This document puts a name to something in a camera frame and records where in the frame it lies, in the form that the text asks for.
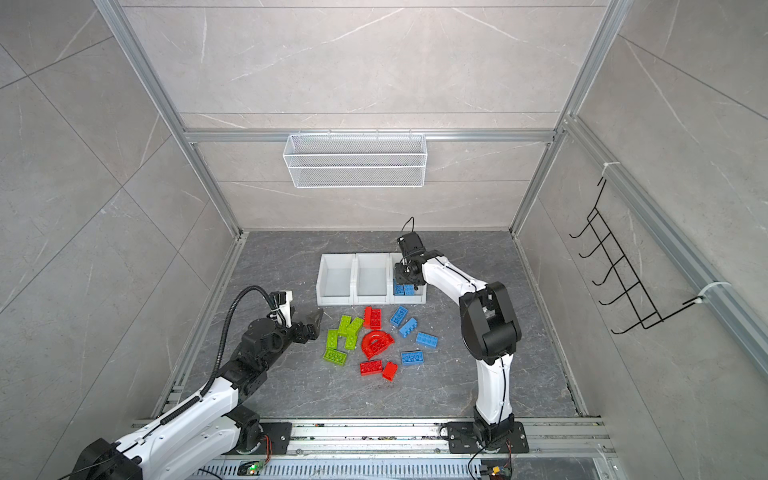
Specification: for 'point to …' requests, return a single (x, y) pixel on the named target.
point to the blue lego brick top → (398, 316)
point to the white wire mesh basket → (355, 160)
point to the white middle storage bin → (372, 279)
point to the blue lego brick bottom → (413, 358)
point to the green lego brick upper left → (345, 322)
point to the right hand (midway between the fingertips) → (404, 273)
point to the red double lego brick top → (373, 318)
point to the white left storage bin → (335, 285)
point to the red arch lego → (375, 342)
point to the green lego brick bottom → (336, 356)
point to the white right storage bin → (420, 295)
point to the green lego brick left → (332, 336)
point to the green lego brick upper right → (351, 333)
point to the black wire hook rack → (635, 298)
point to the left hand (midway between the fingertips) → (307, 303)
